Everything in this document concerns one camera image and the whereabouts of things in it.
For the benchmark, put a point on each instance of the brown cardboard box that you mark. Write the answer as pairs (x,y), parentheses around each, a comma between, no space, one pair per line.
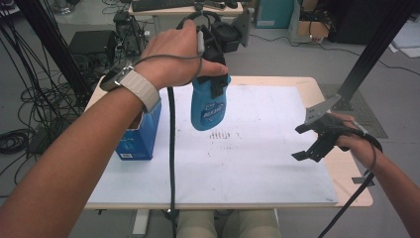
(313,29)

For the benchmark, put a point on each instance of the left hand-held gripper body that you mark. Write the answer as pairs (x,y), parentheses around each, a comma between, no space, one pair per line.
(228,34)

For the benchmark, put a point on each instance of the black metal frame post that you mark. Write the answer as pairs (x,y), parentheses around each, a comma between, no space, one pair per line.
(46,36)
(376,49)

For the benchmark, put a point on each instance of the black floor mat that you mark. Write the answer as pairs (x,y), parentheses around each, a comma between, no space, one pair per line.
(366,115)

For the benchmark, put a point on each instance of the person's left leg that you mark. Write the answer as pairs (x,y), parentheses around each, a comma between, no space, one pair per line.
(194,224)

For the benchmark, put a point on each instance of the person's left hand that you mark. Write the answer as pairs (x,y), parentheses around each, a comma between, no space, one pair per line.
(171,56)

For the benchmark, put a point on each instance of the blue cardboard box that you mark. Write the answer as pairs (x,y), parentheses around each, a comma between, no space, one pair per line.
(142,139)

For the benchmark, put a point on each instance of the teal box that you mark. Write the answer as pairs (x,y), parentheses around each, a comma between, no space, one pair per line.
(274,13)

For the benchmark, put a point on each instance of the black flat computer case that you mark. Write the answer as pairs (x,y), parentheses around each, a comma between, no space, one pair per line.
(92,41)

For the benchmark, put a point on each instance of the blue bottle with white cap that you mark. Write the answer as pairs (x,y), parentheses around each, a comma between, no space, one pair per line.
(208,109)

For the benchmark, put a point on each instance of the white table mat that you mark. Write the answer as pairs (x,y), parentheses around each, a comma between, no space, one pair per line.
(251,165)

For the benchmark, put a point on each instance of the black tape piece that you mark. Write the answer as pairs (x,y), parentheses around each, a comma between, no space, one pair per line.
(358,180)

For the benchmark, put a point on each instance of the black computer tower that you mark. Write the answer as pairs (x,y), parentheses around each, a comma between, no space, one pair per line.
(128,31)

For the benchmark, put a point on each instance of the person's right hand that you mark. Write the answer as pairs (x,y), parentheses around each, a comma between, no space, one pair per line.
(360,148)

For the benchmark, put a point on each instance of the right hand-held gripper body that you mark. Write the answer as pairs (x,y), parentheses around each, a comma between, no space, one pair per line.
(327,125)

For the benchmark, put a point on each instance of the white foam sheets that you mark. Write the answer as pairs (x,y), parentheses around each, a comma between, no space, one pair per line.
(407,39)

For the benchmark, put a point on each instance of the black keyboard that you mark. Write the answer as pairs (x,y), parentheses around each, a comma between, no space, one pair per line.
(158,4)

